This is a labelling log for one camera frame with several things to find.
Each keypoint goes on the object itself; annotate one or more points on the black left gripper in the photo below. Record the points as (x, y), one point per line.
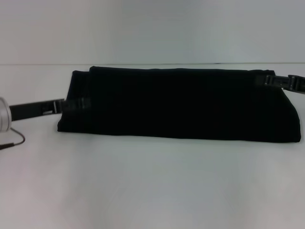
(33, 109)

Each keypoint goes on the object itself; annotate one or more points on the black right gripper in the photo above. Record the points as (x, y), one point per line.
(296, 83)

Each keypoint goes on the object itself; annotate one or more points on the black shirt with FREE print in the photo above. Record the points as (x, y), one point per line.
(178, 105)

